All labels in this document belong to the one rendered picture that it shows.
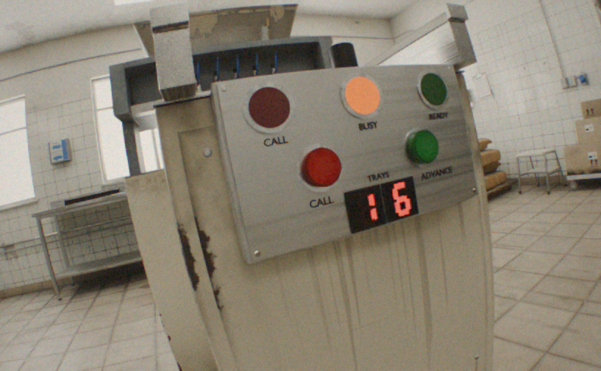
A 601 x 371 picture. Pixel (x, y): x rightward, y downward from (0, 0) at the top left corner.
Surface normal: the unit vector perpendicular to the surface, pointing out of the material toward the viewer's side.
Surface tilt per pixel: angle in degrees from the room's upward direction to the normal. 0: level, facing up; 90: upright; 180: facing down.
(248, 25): 115
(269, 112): 90
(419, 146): 90
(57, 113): 90
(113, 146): 90
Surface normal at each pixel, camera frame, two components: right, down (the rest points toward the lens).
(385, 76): 0.29, -0.01
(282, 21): 0.35, 0.40
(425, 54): -0.94, 0.21
